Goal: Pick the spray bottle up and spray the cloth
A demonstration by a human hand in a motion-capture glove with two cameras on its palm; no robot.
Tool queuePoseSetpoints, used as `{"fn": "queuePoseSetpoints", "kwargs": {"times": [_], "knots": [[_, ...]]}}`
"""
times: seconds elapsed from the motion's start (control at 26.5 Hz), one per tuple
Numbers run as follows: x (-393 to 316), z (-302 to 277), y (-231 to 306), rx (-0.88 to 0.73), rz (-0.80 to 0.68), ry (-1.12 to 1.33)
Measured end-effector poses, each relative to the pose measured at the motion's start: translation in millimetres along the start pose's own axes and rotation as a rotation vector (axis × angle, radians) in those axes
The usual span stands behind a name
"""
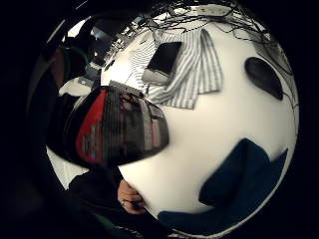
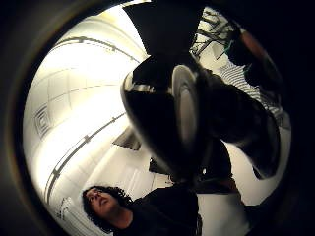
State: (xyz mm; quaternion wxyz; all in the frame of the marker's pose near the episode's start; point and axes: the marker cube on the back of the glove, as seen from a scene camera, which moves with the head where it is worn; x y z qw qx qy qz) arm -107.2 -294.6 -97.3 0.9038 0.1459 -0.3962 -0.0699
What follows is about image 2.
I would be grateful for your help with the square ceiling air vent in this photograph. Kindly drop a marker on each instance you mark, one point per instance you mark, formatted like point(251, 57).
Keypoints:
point(42, 120)

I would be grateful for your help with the long ceiling light track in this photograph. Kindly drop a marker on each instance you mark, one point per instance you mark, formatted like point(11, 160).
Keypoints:
point(82, 144)

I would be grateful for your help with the dark ceiling panel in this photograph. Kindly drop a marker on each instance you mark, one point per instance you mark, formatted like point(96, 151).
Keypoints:
point(128, 140)

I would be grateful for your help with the shiny dark metal bowl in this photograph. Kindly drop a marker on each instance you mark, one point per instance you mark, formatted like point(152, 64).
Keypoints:
point(151, 118)

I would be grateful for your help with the striped ceiling grille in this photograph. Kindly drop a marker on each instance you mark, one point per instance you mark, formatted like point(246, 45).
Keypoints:
point(234, 77)

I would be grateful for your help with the dark metal ceiling frame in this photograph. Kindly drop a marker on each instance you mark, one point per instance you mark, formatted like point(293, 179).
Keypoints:
point(210, 36)

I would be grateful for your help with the the person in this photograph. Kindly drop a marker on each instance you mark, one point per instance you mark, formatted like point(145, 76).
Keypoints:
point(157, 213)

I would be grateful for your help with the curved ceiling light track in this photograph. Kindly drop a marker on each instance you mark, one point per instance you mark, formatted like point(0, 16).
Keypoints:
point(98, 42)

